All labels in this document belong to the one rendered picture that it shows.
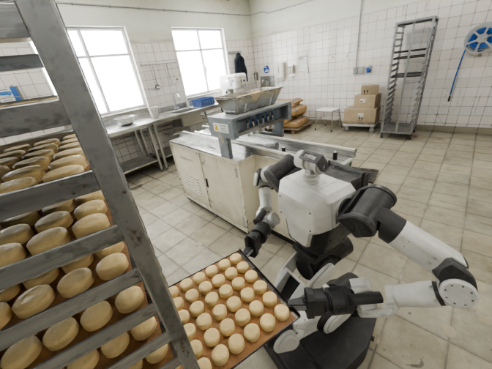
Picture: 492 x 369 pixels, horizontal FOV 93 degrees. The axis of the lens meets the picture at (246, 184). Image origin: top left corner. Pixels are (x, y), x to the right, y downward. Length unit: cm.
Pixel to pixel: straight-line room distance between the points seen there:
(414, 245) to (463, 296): 15
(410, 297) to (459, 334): 113
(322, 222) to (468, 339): 135
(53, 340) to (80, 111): 40
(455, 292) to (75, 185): 86
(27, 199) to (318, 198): 72
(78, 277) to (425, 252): 81
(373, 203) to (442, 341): 128
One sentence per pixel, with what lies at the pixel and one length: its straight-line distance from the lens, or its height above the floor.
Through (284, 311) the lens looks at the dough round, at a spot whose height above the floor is 79.
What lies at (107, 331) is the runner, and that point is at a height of 115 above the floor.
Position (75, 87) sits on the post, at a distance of 32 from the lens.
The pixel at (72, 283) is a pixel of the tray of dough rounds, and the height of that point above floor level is 124.
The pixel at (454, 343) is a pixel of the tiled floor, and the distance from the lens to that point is 197.
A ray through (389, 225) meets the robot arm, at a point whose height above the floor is 107.
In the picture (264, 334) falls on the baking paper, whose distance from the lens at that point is 87.
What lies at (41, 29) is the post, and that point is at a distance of 33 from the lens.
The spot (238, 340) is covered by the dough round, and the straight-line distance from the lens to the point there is 85.
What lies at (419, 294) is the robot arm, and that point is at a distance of 90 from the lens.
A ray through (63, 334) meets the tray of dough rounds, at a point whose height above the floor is 115.
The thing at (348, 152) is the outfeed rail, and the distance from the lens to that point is 186.
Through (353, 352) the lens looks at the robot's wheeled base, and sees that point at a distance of 156.
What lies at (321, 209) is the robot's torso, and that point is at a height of 107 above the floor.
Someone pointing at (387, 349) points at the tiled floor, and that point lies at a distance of 181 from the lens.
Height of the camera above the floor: 152
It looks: 27 degrees down
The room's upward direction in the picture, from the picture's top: 8 degrees counter-clockwise
